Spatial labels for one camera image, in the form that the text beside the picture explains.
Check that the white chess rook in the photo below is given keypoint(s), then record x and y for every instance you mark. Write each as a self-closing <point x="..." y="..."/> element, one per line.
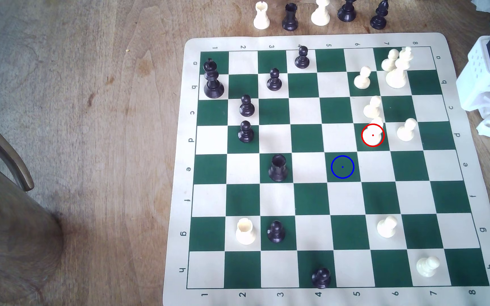
<point x="261" y="17"/>
<point x="245" y="233"/>

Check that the white chess king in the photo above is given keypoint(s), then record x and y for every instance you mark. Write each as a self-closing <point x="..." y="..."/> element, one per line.
<point x="398" y="76"/>

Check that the black chess pawn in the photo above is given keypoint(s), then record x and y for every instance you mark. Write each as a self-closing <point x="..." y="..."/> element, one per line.
<point x="247" y="108"/>
<point x="274" y="81"/>
<point x="245" y="134"/>
<point x="302" y="60"/>
<point x="321" y="278"/>
<point x="276" y="233"/>

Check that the dark wooden chair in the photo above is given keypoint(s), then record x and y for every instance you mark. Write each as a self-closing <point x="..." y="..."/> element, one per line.
<point x="11" y="238"/>

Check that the black chess king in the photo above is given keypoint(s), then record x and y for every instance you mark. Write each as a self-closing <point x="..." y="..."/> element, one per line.
<point x="213" y="85"/>

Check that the white chess pawn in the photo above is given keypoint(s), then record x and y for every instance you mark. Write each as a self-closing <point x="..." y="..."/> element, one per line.
<point x="372" y="108"/>
<point x="373" y="136"/>
<point x="388" y="61"/>
<point x="426" y="267"/>
<point x="386" y="227"/>
<point x="406" y="131"/>
<point x="362" y="80"/>
<point x="320" y="15"/>

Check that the black chess rook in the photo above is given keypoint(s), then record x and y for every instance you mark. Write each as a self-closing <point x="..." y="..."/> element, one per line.
<point x="290" y="19"/>
<point x="278" y="169"/>

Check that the black chess queen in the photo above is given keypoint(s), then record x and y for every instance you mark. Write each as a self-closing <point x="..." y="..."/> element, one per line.
<point x="347" y="12"/>

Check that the green and white chess mat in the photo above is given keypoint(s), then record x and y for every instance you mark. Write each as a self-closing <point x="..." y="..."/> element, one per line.
<point x="311" y="199"/>

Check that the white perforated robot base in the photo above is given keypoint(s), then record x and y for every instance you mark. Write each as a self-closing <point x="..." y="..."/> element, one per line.
<point x="477" y="80"/>

